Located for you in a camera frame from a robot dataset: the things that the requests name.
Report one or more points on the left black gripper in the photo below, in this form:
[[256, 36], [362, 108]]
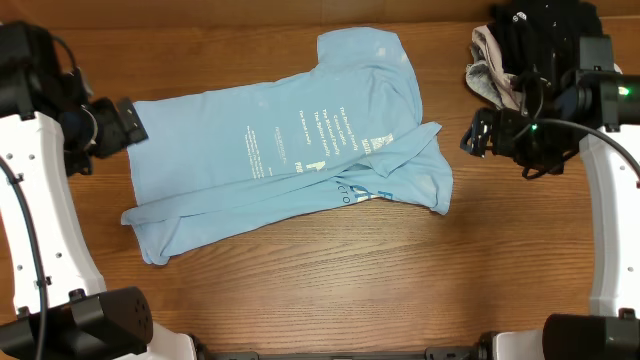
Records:
[[117, 137]]

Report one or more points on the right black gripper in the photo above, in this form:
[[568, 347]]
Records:
[[504, 122]]

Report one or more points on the light blue printed t-shirt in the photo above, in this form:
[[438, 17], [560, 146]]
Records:
[[226, 162]]

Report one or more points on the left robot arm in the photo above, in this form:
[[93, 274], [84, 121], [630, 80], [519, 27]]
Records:
[[52, 127]]

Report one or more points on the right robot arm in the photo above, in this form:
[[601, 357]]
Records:
[[595, 115]]

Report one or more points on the beige garment in pile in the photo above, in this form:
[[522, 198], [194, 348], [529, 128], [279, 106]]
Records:
[[485, 47]]

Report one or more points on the grey-blue garment in pile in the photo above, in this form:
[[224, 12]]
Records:
[[478, 78]]

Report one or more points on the black garment on pile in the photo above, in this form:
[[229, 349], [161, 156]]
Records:
[[542, 36]]

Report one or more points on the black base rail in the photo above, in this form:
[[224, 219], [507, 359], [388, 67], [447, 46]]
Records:
[[345, 356]]

